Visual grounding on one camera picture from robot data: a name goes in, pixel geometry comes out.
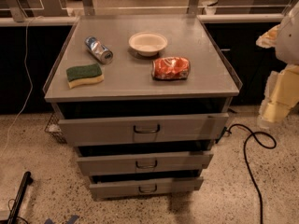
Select green yellow sponge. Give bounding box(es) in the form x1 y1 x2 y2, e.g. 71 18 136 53
66 63 104 89

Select blue silver soda can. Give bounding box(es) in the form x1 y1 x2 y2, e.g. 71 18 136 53
85 36 113 64

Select grey top drawer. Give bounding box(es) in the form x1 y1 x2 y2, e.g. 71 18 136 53
59 113 229 147

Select grey middle drawer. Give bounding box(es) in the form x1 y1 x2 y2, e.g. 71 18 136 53
77 151 213 176

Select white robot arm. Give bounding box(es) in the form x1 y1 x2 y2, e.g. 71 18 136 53
256 2 299 129

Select wire mesh basket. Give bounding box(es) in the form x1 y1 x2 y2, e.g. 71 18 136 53
45 113 66 144

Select crushed orange soda can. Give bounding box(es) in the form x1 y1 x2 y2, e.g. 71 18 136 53
151 57 191 80

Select white paper bowl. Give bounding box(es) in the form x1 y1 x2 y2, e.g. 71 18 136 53
129 32 168 57

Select white hanging cable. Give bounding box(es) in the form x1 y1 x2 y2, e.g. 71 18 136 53
0 16 43 157

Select black floor cable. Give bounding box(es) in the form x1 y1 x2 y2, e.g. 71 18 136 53
224 123 278 224

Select grey metal drawer cabinet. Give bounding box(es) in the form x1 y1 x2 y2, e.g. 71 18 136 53
44 15 242 186

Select grey bottom drawer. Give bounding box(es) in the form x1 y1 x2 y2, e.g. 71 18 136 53
89 176 204 199

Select black bar on floor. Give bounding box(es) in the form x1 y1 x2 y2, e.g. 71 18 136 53
7 171 33 224

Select grey drawer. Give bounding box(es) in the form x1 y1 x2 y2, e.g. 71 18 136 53
77 151 213 176
89 176 204 199
59 113 229 147

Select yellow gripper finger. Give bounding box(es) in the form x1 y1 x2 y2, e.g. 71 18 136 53
257 64 299 129
256 25 279 49

